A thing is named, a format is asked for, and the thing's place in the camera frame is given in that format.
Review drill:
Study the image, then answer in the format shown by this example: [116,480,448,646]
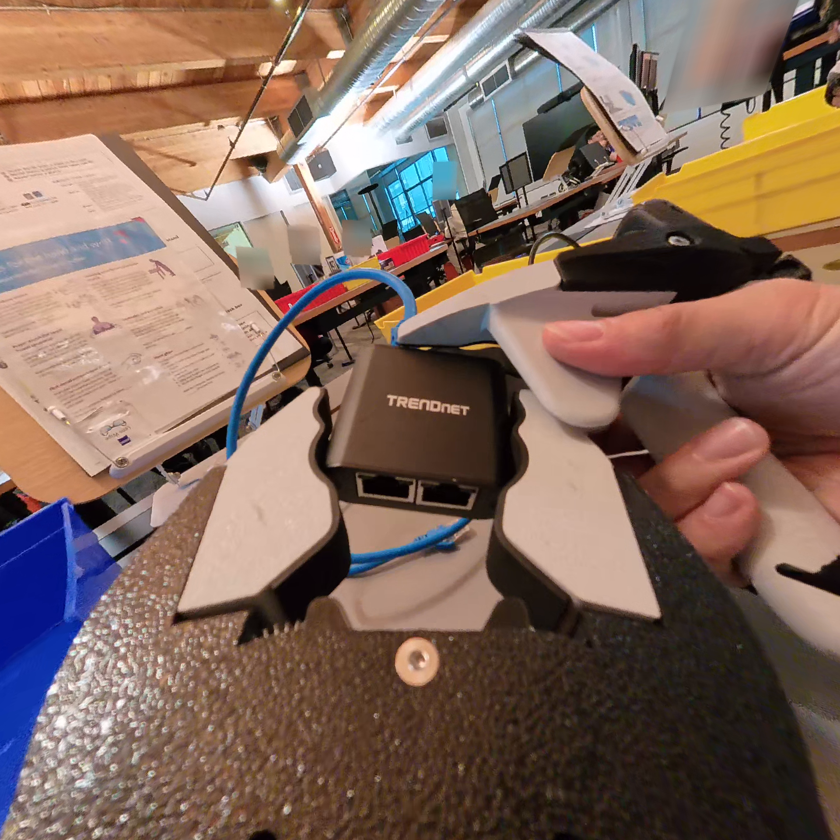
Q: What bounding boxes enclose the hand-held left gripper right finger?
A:
[486,388,664,623]

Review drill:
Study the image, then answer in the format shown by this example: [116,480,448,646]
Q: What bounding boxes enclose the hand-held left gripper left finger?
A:
[176,386,354,622]

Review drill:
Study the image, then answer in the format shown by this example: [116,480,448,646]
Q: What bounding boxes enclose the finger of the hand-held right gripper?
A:
[396,260,678,432]

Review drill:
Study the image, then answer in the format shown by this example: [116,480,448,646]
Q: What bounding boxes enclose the blue network cable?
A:
[226,269,475,580]

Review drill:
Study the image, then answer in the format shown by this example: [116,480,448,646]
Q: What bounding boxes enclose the black network adapter box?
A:
[326,344,511,521]

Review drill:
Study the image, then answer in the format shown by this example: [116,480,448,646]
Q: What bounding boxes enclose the blue storage bin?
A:
[0,497,123,798]

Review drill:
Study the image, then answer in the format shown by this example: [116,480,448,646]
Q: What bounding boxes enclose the long office desk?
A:
[292,243,454,326]

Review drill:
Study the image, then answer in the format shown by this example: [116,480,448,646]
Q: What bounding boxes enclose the grey desk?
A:
[325,223,840,840]

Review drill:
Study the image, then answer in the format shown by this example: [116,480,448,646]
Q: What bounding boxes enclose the person's right hand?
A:
[542,278,840,589]

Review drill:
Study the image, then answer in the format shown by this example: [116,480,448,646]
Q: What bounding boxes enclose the black office chair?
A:
[453,189,500,238]

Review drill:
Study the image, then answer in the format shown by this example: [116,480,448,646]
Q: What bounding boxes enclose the red storage bin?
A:
[377,235,448,270]
[274,281,349,316]

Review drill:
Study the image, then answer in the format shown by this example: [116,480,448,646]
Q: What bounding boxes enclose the black floor lamp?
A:
[357,185,388,231]

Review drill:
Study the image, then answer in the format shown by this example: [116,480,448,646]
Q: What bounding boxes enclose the wooden document stand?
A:
[518,28,686,165]
[0,134,312,527]

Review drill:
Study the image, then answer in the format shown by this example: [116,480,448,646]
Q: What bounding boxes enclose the small white wipe packet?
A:
[97,415,137,455]

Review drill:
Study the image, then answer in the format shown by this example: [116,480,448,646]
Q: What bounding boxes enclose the large black display screen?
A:
[523,92,595,179]

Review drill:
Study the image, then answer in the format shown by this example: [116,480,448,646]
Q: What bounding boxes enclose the printed exercise sheet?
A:
[0,217,231,476]

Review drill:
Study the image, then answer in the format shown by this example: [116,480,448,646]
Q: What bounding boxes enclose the white instruction sheet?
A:
[0,134,296,476]

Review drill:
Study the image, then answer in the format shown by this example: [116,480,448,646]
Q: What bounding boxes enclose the silver air duct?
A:
[279,0,437,165]
[364,0,621,142]

